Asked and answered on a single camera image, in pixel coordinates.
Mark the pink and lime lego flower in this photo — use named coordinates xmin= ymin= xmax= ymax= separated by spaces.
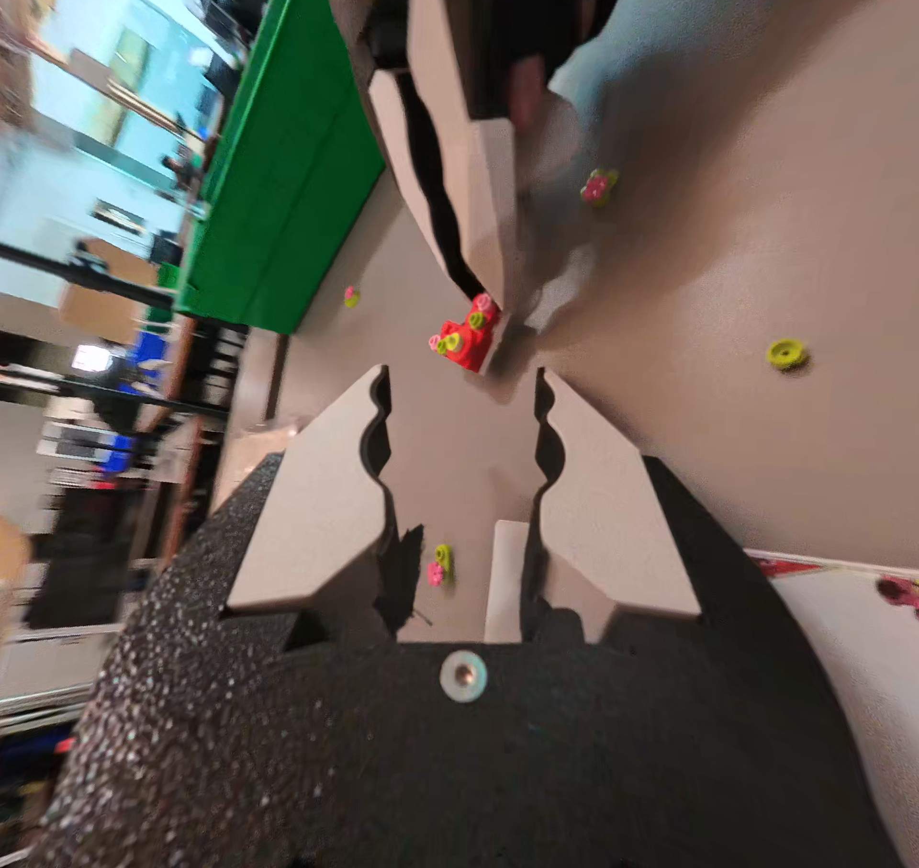
xmin=579 ymin=167 xmax=620 ymax=207

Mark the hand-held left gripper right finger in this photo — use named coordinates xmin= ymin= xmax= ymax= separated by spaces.
xmin=484 ymin=367 xmax=702 ymax=643

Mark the person's right hand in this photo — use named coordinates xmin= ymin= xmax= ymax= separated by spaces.
xmin=507 ymin=55 xmax=551 ymax=134

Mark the red lego piece with flowers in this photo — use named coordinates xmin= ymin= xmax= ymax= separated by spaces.
xmin=428 ymin=293 xmax=502 ymax=372

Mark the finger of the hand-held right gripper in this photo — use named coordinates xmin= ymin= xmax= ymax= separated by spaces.
xmin=408 ymin=0 xmax=527 ymax=310
xmin=368 ymin=69 xmax=485 ymax=297

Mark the lego instruction booklet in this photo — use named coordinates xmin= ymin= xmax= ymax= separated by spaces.
xmin=745 ymin=548 xmax=919 ymax=868

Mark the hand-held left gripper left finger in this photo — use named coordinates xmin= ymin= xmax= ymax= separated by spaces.
xmin=226 ymin=364 xmax=398 ymax=615

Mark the green plastic bin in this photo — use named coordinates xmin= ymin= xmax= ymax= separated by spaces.
xmin=172 ymin=0 xmax=389 ymax=335

